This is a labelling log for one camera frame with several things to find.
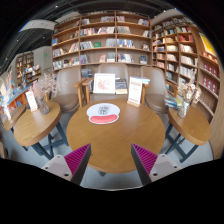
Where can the transparent computer mouse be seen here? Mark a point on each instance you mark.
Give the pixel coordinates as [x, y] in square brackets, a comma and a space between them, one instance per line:
[103, 110]

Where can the wide wooden bookshelf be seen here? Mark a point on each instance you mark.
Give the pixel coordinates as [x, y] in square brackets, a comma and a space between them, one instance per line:
[100, 40]

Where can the white framed floral picture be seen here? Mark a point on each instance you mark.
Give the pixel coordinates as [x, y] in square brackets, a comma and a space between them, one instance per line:
[104, 83]

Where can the light blue book stack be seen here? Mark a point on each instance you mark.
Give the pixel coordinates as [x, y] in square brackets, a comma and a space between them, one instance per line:
[145, 80]

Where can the low book display stand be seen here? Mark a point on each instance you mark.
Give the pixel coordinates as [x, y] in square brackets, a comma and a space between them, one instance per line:
[15, 100]

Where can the glass vase pink dried flowers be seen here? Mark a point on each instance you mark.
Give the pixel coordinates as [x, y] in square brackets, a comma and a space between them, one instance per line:
[43, 106]

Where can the round wooden side table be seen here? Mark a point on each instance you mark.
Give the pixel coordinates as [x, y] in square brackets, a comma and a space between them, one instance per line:
[33, 126]
[190, 128]

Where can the dark blue book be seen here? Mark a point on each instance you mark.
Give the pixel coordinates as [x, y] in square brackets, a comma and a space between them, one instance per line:
[121, 85]

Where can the distant wooden bookshelf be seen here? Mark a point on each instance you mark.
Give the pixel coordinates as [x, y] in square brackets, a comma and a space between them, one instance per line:
[26, 66]

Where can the small white table sign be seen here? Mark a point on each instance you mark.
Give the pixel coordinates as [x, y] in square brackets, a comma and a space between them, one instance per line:
[31, 100]

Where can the white mouse pad red rest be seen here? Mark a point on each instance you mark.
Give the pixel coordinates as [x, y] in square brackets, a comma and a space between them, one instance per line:
[115, 111]

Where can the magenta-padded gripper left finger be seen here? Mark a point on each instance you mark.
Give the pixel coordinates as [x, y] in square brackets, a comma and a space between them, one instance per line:
[58, 165]

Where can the white hanging ceiling panel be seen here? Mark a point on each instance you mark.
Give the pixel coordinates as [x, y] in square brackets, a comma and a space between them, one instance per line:
[36, 25]

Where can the white red sign wooden base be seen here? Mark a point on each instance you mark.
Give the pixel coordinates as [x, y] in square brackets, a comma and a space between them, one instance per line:
[134, 90]

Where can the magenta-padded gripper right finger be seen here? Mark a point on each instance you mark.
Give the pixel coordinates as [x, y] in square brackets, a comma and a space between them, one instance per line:
[163, 165]

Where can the glass vase beige dried flowers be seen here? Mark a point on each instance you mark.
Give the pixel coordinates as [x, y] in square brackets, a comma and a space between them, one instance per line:
[183, 110]

